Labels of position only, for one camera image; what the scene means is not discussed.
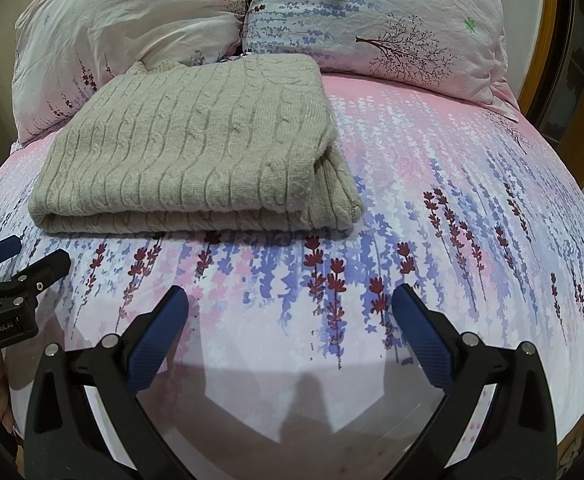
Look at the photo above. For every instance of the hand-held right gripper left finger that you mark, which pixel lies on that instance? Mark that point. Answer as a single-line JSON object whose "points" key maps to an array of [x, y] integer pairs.
{"points": [[156, 340]]}

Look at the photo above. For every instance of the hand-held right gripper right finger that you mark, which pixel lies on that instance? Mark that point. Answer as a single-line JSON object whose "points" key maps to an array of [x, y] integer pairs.
{"points": [[422, 340]]}

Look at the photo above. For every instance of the pink floral bed sheet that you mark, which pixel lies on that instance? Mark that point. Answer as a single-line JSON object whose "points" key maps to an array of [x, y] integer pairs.
{"points": [[422, 210]]}

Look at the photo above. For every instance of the pinkish white floral pillow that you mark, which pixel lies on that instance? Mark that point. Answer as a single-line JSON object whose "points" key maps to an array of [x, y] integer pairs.
{"points": [[121, 20]]}

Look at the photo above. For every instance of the lavender tree print pillow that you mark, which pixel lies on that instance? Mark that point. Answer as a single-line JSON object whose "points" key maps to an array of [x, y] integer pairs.
{"points": [[372, 10]]}

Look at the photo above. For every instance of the wooden bed frame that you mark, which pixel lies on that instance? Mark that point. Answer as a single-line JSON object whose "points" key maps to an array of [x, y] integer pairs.
{"points": [[552, 20]]}

